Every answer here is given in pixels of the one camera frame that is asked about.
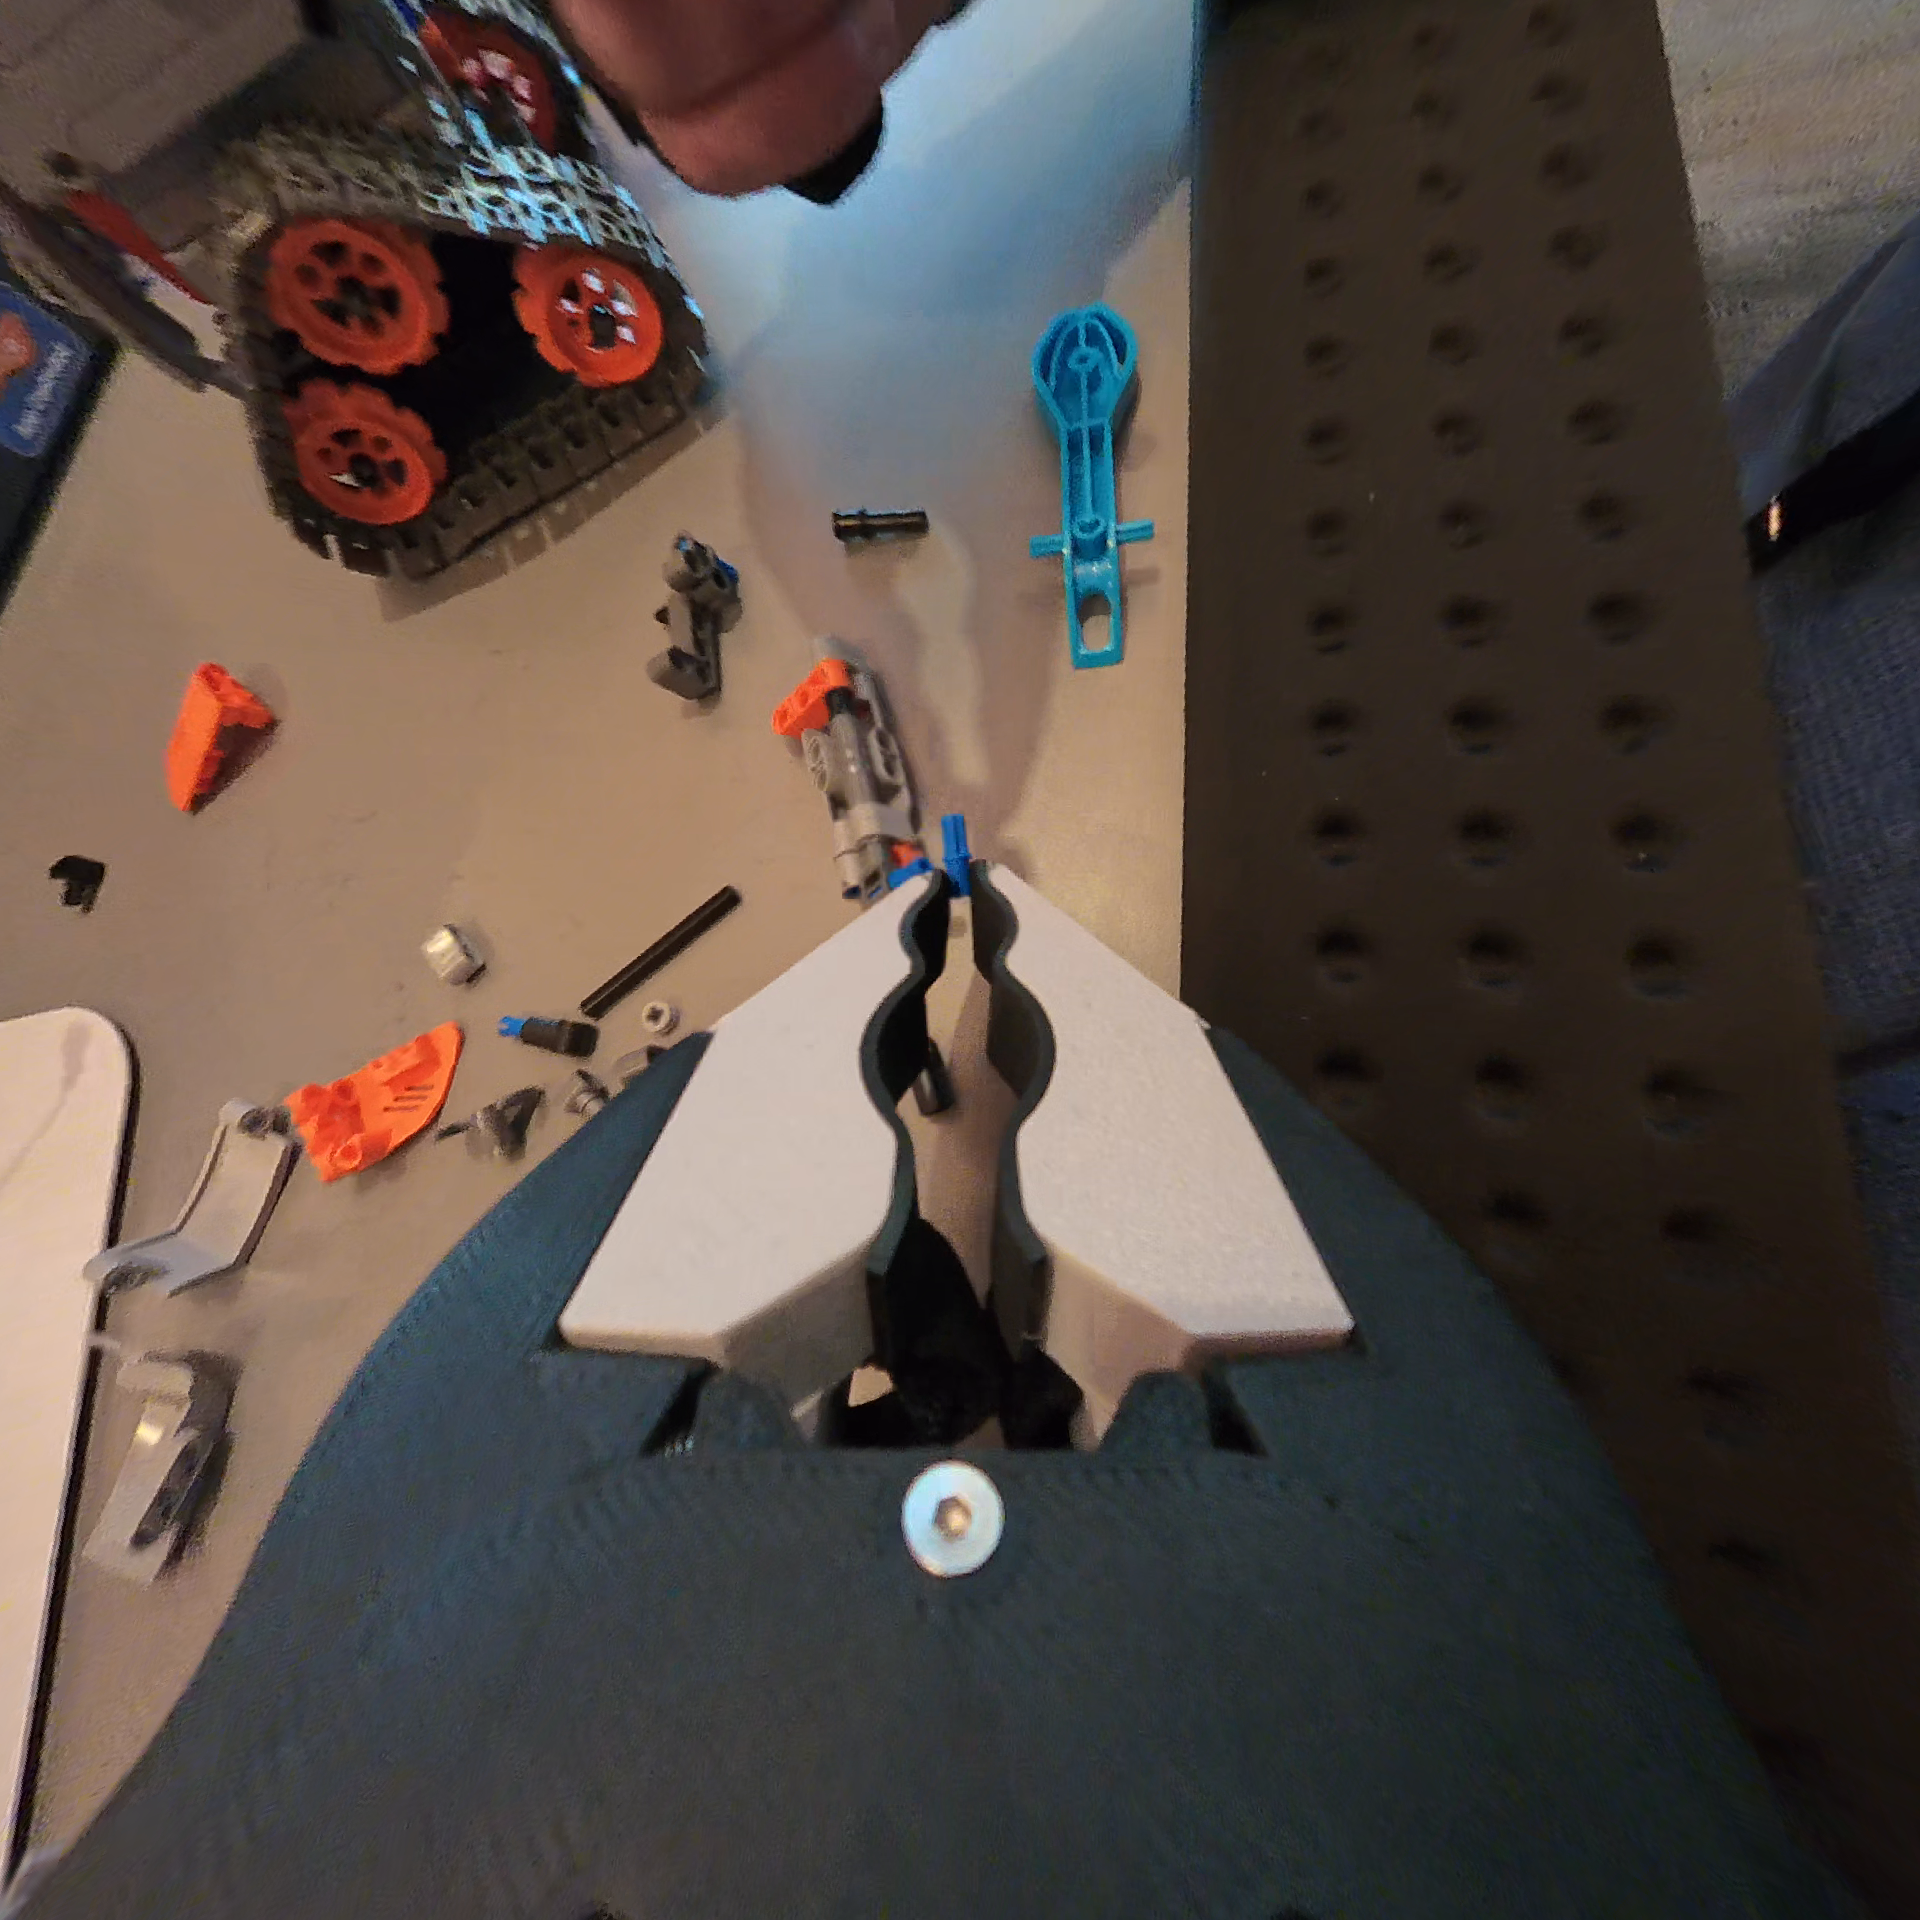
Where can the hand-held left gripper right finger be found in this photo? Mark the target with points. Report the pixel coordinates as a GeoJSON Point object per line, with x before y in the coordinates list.
{"type": "Point", "coordinates": [1185, 1184]}

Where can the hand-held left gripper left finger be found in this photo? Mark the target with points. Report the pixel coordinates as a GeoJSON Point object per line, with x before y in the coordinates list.
{"type": "Point", "coordinates": [733, 1184]}

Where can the blue connector pin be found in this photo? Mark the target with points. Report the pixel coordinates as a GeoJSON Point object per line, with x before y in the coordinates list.
{"type": "Point", "coordinates": [953, 853]}

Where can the person's right hand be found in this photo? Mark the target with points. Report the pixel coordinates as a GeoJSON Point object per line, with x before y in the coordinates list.
{"type": "Point", "coordinates": [720, 89]}

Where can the small grey connector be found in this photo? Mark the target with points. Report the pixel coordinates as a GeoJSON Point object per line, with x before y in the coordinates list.
{"type": "Point", "coordinates": [588, 1092]}

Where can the black pin blue end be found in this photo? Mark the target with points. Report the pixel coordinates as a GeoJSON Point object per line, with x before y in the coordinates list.
{"type": "Point", "coordinates": [550, 1037]}

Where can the grey hook connector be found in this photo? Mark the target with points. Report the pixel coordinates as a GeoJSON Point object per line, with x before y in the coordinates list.
{"type": "Point", "coordinates": [502, 1123]}

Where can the black axle rod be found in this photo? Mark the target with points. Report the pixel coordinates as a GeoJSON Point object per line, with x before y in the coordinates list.
{"type": "Point", "coordinates": [660, 953]}

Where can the light grey connector brick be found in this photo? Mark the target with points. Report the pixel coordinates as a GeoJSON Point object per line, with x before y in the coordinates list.
{"type": "Point", "coordinates": [453, 953]}

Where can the orange curved panel brick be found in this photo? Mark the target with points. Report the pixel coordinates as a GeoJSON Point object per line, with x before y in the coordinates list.
{"type": "Point", "coordinates": [374, 1102]}

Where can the grey brick assembly orange beam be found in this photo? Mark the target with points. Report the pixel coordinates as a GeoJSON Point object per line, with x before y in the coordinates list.
{"type": "Point", "coordinates": [856, 764]}

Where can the black dimpled pad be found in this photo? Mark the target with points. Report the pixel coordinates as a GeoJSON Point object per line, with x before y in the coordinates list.
{"type": "Point", "coordinates": [1500, 750]}

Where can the dark grey connector piece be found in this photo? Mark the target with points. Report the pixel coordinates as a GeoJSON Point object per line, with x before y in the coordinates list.
{"type": "Point", "coordinates": [692, 623]}

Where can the black long pin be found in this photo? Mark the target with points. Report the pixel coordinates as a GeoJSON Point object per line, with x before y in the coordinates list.
{"type": "Point", "coordinates": [877, 525]}

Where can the white book stand base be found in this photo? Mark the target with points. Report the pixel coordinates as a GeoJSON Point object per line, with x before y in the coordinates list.
{"type": "Point", "coordinates": [52, 1277]}

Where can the orange wedge panel brick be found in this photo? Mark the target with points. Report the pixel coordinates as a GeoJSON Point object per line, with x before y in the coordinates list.
{"type": "Point", "coordinates": [210, 735]}

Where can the small black connector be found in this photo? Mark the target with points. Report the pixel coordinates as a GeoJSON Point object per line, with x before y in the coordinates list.
{"type": "Point", "coordinates": [76, 884]}

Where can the light blue brick separator tool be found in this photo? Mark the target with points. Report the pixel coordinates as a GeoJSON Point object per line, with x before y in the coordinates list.
{"type": "Point", "coordinates": [1092, 451]}

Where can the partly built toy robot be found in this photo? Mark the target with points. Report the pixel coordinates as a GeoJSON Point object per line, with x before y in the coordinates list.
{"type": "Point", "coordinates": [374, 301]}

